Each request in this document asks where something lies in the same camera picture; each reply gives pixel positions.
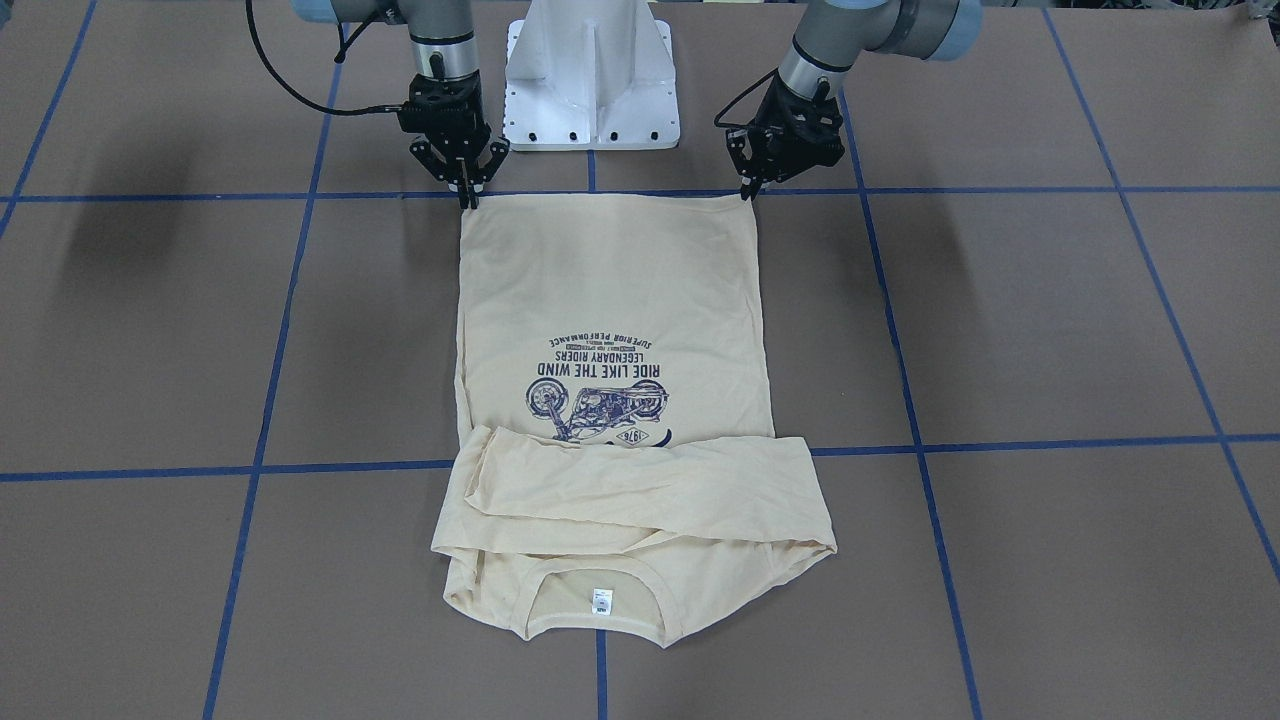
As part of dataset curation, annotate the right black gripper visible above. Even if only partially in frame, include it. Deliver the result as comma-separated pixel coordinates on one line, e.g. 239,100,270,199
397,72,509,211

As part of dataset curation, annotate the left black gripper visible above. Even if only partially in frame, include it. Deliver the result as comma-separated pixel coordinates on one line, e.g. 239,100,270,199
726,72,845,201

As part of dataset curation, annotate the cream long-sleeve printed shirt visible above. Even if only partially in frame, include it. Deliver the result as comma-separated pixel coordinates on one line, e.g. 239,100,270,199
431,193,838,647

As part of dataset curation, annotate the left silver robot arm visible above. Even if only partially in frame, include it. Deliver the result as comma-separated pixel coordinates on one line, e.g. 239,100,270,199
714,1,983,201

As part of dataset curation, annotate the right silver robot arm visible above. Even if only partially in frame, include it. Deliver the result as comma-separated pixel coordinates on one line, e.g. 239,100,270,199
291,1,509,210

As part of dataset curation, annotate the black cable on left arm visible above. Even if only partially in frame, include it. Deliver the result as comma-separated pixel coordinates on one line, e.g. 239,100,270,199
713,68,781,131

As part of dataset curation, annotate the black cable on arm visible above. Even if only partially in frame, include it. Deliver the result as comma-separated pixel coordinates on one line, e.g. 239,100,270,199
244,0,411,117
713,68,781,131

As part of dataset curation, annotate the white camera mast with base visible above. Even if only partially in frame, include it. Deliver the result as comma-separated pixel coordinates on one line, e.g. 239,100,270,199
503,1,681,152

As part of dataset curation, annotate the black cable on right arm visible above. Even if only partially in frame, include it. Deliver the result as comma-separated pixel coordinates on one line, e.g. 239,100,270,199
244,0,411,117

